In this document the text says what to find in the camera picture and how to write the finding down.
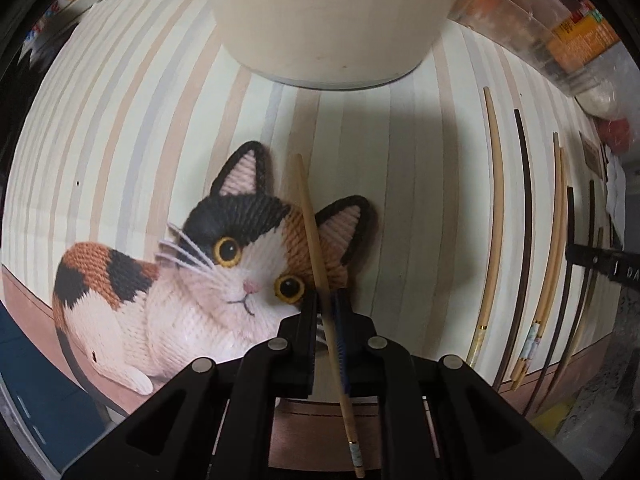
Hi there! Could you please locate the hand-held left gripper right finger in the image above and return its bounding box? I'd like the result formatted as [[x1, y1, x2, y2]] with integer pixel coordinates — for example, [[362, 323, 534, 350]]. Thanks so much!
[[334, 287, 583, 480]]

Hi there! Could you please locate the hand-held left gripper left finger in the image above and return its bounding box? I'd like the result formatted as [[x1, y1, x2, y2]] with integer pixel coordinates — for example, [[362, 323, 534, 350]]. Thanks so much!
[[60, 287, 321, 480]]

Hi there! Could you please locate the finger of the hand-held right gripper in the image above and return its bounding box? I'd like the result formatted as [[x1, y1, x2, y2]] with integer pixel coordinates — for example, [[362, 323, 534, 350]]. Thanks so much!
[[567, 243, 640, 282]]

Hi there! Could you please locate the dark brown chopstick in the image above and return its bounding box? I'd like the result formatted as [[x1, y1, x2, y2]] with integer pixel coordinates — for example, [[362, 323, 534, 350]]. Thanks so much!
[[494, 109, 533, 390], [542, 179, 597, 403]]

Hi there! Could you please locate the round wooden utensil holder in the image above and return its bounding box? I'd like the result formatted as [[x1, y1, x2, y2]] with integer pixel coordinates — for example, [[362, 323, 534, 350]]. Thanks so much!
[[197, 0, 476, 90]]

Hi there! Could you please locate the red round item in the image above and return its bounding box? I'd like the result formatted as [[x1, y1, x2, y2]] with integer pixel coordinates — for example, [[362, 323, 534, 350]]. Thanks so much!
[[596, 117, 632, 155]]

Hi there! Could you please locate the orange label spice jar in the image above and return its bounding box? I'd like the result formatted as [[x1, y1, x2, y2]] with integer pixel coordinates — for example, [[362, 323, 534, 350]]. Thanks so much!
[[544, 4, 622, 70]]

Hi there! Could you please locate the striped cat print mat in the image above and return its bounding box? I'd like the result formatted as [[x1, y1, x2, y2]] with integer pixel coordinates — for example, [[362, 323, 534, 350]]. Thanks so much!
[[2, 0, 623, 480]]

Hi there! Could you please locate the clear plastic container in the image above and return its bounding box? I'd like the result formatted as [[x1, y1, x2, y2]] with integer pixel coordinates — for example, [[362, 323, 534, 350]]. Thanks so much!
[[447, 0, 608, 98]]

